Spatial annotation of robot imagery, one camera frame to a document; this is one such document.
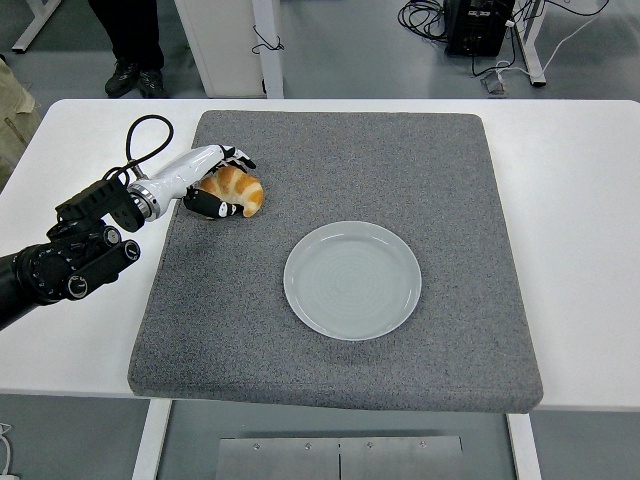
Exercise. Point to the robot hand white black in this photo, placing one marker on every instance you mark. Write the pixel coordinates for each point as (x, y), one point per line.
(185, 167)

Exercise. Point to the golden croissant bread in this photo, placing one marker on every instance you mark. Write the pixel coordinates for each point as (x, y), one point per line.
(240, 187)

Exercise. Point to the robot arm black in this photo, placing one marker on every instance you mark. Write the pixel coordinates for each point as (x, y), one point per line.
(40, 275)

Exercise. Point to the pale grey round plate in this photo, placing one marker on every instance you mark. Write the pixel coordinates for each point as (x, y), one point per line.
(350, 285)

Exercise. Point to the white cabinet panel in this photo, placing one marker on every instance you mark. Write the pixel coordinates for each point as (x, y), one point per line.
(220, 45)

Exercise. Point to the white desk leg column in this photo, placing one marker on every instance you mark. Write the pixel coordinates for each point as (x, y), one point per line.
(272, 70)

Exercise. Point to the person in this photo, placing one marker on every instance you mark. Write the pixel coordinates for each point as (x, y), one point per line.
(12, 110)
(130, 30)

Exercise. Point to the grey felt mat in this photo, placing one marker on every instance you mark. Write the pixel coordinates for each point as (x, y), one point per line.
(350, 165)

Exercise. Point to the white desk foot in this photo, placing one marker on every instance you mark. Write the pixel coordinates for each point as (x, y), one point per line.
(30, 35)

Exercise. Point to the white table leg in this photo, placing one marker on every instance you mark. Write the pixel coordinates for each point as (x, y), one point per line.
(525, 450)
(150, 445)

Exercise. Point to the black computer tower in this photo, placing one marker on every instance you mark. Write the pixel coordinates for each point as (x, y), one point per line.
(475, 30)

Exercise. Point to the small grey floor adapter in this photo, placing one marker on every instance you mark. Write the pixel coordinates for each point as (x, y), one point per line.
(495, 82)

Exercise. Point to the white desk leg with foot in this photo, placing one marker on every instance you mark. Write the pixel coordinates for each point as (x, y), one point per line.
(532, 50)

